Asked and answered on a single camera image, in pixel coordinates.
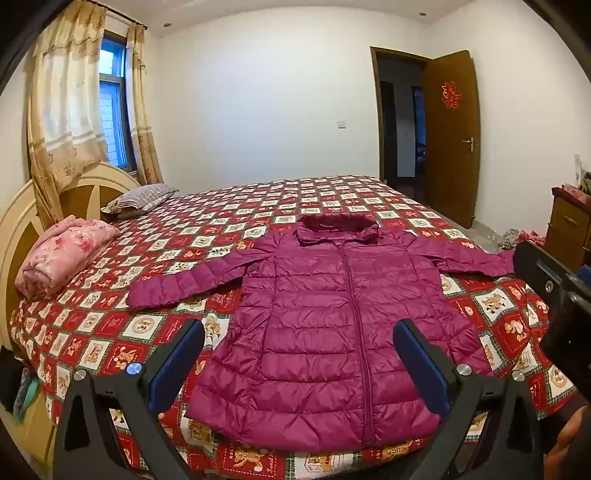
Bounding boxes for wooden cabinet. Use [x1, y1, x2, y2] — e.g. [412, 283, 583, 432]
[544, 185, 591, 252]

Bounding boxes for dark wooden door frame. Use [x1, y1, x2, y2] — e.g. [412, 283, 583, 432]
[369, 46, 432, 204]

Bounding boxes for brown wooden door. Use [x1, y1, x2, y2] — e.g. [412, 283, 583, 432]
[420, 50, 482, 229]

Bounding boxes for dark hanging clothes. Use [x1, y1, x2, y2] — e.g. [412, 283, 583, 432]
[0, 344, 40, 423]

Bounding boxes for wide beige floral curtain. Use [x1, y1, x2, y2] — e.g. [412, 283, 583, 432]
[27, 0, 109, 227]

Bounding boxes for cream wooden headboard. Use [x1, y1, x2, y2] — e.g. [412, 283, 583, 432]
[0, 161, 141, 467]

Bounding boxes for red printed bed quilt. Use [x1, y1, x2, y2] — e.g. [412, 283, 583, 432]
[9, 174, 580, 480]

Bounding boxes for red paper door decoration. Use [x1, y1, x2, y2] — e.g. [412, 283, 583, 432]
[441, 80, 464, 110]

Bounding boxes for striped grey pillow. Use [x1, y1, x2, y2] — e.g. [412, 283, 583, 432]
[100, 184, 179, 219]

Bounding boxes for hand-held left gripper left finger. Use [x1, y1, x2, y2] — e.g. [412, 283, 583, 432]
[53, 318, 206, 480]

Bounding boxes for person's right forearm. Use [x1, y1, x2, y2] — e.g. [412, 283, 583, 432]
[545, 408, 591, 480]

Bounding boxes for window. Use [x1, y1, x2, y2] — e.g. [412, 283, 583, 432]
[98, 31, 139, 172]

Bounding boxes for purple puffer jacket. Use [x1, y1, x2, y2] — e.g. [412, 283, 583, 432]
[126, 213, 517, 452]

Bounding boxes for pink folded blanket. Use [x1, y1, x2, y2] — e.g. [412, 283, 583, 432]
[15, 215, 122, 300]

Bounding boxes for red patterned cloth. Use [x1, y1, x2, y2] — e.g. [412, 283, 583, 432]
[561, 171, 591, 206]

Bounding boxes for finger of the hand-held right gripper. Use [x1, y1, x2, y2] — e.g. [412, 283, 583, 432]
[512, 240, 574, 303]

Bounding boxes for pile of clothes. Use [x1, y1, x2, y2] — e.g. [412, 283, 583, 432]
[496, 228, 548, 254]

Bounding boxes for narrow beige floral curtain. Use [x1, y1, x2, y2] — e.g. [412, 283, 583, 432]
[126, 23, 164, 185]

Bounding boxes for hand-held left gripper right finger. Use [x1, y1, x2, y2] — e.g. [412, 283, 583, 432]
[392, 318, 548, 480]

